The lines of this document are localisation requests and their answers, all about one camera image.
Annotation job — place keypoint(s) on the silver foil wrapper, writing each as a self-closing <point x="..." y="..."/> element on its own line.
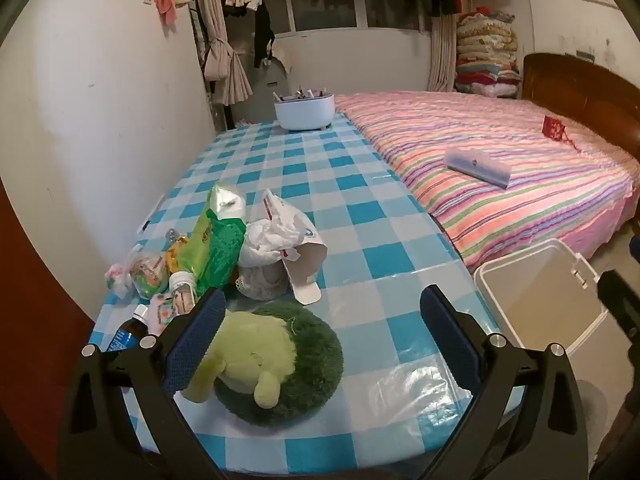
<point x="172" y="236"/>

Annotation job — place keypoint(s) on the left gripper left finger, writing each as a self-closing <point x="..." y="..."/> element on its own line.
<point x="121" y="419"/>

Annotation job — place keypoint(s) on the yellow snack wrapper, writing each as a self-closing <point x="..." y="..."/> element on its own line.
<point x="172" y="254"/>

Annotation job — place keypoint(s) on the green plush toy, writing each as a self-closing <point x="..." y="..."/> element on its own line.
<point x="270" y="366"/>

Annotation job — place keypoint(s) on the blue checkered tablecloth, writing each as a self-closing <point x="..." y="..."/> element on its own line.
<point x="397" y="399"/>

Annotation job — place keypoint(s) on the white blue long box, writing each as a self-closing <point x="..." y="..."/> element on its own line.
<point x="478" y="165"/>

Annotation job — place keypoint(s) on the dark blue-label bottle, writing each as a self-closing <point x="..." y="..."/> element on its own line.
<point x="131" y="332"/>

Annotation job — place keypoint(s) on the green tissue pack bag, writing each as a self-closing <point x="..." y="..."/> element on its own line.
<point x="213" y="249"/>

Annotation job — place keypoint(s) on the colourful fuzzy white pouch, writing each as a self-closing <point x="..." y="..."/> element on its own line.
<point x="161" y="312"/>

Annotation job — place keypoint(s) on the white lace cloth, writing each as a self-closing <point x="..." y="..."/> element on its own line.
<point x="262" y="283"/>

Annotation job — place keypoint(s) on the stack of folded quilts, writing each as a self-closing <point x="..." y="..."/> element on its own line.
<point x="487" y="55"/>

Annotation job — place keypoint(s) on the red wooden door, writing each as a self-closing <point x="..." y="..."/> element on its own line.
<point x="42" y="333"/>

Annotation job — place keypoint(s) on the red pouch with tassel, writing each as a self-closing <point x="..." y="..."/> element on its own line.
<point x="555" y="130"/>

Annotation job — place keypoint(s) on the tea drink bottle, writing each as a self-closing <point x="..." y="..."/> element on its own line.
<point x="182" y="287"/>

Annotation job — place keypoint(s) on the right beige curtain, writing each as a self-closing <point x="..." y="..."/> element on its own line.
<point x="442" y="71"/>

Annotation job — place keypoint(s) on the white paper bag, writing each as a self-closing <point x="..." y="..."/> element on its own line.
<point x="286" y="234"/>

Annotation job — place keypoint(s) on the clear bag of snacks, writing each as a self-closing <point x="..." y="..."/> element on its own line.
<point x="147" y="272"/>

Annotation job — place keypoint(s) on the white round bowl container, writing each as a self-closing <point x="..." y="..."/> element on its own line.
<point x="306" y="114"/>

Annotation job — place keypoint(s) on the small clear red-green bag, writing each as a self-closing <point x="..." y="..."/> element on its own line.
<point x="117" y="280"/>

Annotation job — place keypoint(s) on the beige tied curtain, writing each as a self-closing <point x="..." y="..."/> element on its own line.
<point x="222" y="63"/>

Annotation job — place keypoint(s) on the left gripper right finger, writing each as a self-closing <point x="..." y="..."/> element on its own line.
<point x="525" y="419"/>

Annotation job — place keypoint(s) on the dark wooden headboard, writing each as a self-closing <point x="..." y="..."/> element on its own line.
<point x="588" y="93"/>

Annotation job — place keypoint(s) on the white plastic trash bin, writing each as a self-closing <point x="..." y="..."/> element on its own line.
<point x="543" y="294"/>

